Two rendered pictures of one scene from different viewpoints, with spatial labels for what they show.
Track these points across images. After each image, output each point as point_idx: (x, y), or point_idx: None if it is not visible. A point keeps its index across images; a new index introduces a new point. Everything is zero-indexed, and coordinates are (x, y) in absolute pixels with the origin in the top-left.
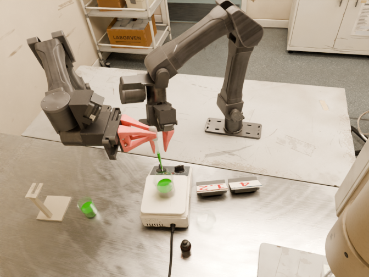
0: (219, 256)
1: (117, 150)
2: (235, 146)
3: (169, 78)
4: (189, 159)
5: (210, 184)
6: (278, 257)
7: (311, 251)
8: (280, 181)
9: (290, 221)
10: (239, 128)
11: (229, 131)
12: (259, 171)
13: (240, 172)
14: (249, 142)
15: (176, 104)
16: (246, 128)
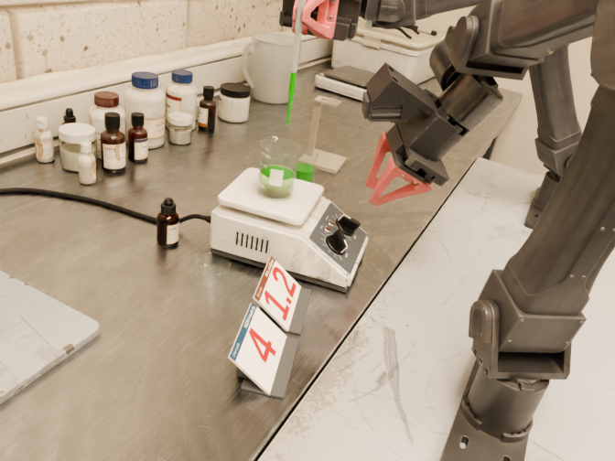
0: (126, 270)
1: (430, 223)
2: (413, 399)
3: (473, 58)
4: (384, 300)
5: (296, 307)
6: (46, 336)
7: (3, 410)
8: (242, 452)
9: (107, 408)
10: (478, 409)
11: (469, 389)
12: (300, 415)
13: (312, 373)
14: (426, 441)
15: (598, 333)
16: (489, 447)
